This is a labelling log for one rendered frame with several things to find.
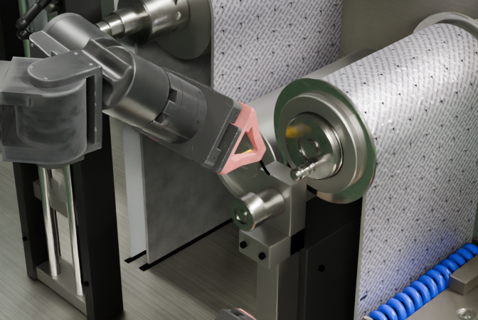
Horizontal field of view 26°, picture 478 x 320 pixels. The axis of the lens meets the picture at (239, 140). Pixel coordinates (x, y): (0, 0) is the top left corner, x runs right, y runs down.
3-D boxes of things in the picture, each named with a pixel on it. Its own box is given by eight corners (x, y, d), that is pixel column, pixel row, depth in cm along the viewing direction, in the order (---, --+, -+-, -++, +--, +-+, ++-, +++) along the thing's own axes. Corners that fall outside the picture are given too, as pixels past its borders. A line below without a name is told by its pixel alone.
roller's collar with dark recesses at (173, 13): (117, 35, 125) (114, -14, 122) (156, 20, 129) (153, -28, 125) (152, 52, 121) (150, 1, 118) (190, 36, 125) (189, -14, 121)
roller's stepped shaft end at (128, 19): (85, 42, 120) (82, 17, 118) (125, 27, 123) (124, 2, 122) (102, 50, 118) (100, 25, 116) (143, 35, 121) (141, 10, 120)
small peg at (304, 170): (287, 171, 112) (295, 168, 111) (304, 161, 114) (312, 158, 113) (292, 183, 112) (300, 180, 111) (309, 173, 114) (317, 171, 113)
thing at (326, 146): (332, 124, 108) (338, 188, 111) (344, 117, 110) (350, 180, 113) (280, 110, 114) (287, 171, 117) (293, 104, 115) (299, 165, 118)
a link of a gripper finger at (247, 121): (263, 194, 100) (207, 169, 92) (212, 166, 104) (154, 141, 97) (294, 131, 100) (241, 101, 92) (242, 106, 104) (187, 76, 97)
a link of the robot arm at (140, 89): (102, 117, 85) (137, 57, 84) (55, 82, 89) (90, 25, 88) (153, 141, 90) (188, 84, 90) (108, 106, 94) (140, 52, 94)
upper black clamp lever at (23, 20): (18, 30, 116) (11, 22, 115) (47, -2, 117) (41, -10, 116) (25, 33, 115) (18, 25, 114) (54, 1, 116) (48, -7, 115)
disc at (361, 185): (277, 180, 122) (269, 65, 115) (279, 179, 122) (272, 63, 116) (375, 221, 112) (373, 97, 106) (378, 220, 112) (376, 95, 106)
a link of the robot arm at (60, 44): (45, 175, 85) (43, 83, 80) (-24, 114, 92) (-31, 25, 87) (162, 131, 92) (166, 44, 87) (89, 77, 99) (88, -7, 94)
